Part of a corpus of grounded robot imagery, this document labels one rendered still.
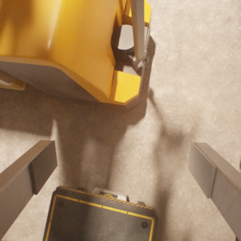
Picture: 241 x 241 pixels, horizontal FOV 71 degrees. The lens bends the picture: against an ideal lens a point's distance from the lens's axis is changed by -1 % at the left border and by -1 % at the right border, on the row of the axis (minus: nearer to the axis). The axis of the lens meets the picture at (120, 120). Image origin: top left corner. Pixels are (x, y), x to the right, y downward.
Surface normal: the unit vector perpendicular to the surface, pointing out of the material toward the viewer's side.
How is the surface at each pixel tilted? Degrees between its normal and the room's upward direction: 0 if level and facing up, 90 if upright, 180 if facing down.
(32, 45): 0
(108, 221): 0
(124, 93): 22
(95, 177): 0
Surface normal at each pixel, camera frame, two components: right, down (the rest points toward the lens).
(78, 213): -0.13, -0.13
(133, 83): 0.24, -0.07
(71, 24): 0.86, 0.08
